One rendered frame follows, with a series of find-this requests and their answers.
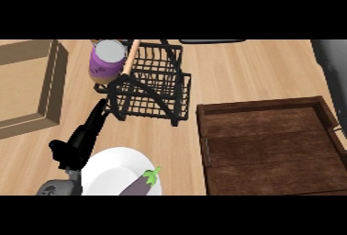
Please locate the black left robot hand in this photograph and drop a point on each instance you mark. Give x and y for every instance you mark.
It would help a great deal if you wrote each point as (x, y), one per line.
(77, 143)

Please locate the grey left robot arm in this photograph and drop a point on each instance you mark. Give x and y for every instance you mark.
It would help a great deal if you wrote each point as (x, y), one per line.
(56, 187)

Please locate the purple can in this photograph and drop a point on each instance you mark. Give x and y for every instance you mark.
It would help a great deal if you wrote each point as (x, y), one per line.
(106, 62)

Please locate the dark brown wooden tray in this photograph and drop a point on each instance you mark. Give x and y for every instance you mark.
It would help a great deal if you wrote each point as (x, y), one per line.
(270, 150)

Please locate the white plate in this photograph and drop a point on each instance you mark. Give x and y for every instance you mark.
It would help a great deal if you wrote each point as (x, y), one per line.
(111, 166)

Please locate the purple eggplant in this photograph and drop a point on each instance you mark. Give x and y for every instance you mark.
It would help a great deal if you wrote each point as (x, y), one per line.
(137, 187)

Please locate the light wooden cabinet door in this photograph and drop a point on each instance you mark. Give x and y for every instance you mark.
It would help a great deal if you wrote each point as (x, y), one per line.
(27, 88)

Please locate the dark flat object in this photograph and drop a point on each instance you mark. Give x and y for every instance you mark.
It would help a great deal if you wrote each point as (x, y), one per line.
(211, 41)

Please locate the dark grey appliance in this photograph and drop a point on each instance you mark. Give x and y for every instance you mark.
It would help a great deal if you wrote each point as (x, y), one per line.
(334, 73)

